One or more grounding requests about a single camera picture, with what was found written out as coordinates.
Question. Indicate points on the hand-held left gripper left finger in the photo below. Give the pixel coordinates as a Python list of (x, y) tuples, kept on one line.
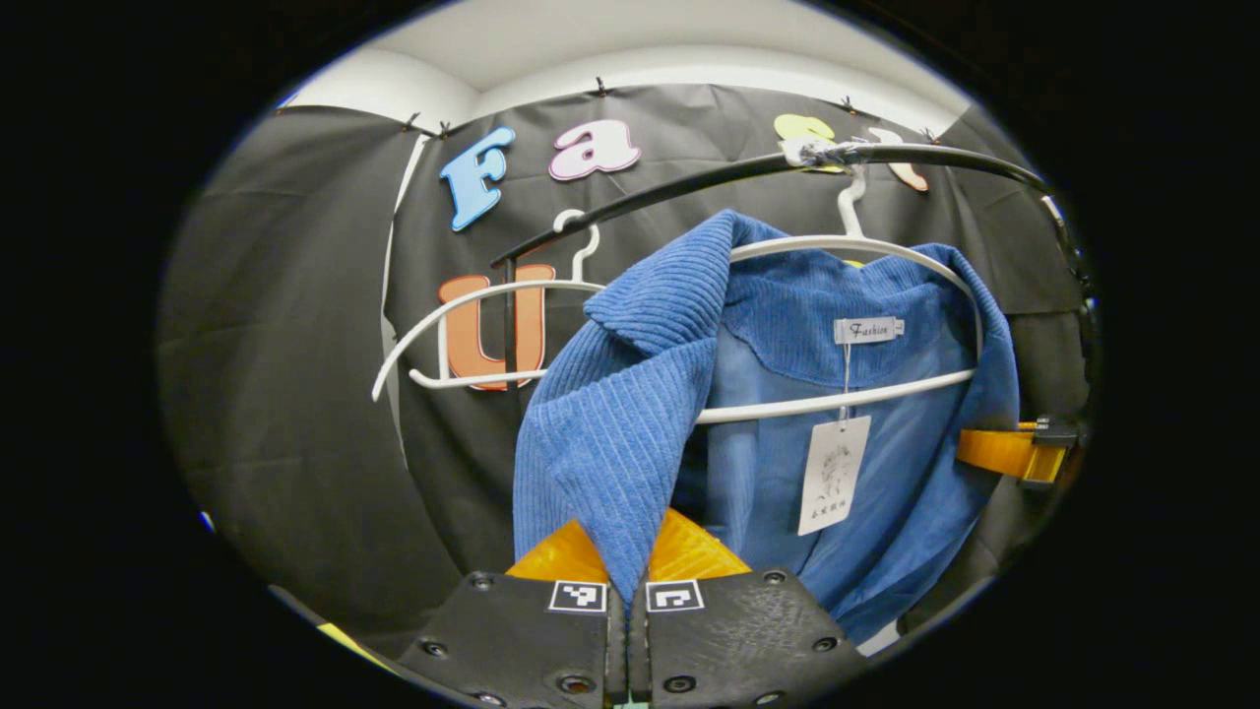
[(522, 640)]

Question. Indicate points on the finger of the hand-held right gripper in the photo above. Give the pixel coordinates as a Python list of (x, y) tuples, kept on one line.
[(994, 451)]

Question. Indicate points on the black backdrop cloth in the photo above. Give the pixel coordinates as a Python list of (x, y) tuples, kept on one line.
[(295, 345)]

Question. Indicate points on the row of black backdrop clips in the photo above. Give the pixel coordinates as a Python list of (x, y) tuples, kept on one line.
[(598, 89)]

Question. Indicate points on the white clothes hanger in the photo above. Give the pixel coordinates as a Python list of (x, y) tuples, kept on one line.
[(463, 378), (851, 212)]

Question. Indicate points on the silver tape wrap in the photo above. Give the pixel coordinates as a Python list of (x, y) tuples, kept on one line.
[(812, 153)]

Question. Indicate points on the black clothes rack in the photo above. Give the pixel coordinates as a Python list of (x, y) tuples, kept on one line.
[(935, 153)]

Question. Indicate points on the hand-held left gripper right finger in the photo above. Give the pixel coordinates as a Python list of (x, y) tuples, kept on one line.
[(738, 640)]

